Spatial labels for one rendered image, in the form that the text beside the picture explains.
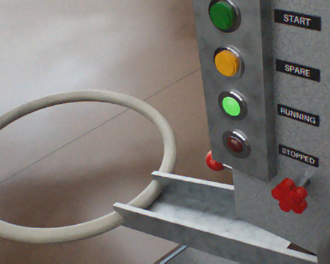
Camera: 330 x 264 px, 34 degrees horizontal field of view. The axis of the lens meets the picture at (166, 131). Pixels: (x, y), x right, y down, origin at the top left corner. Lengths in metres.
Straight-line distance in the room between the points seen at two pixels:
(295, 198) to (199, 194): 0.49
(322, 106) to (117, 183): 2.11
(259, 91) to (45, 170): 2.32
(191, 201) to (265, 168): 0.47
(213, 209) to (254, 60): 0.52
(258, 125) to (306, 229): 0.15
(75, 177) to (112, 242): 0.51
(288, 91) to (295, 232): 0.19
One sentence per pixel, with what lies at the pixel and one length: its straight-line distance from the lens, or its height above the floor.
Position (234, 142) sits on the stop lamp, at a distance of 0.60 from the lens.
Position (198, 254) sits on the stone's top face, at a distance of 1.09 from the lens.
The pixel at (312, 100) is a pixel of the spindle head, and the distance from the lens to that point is 0.54.
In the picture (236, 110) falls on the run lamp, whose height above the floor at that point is 1.32.
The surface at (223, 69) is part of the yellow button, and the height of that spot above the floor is 1.37.
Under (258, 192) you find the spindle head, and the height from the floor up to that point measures 1.19.
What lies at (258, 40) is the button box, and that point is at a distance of 0.52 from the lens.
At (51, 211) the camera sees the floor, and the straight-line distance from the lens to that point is 2.56.
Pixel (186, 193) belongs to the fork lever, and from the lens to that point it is 1.07.
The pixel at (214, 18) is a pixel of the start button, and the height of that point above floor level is 1.42.
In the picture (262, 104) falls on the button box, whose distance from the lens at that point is 0.55.
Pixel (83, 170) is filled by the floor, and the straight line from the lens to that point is 2.73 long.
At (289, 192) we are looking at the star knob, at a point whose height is 1.25.
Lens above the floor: 1.63
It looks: 35 degrees down
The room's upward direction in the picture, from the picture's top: 10 degrees counter-clockwise
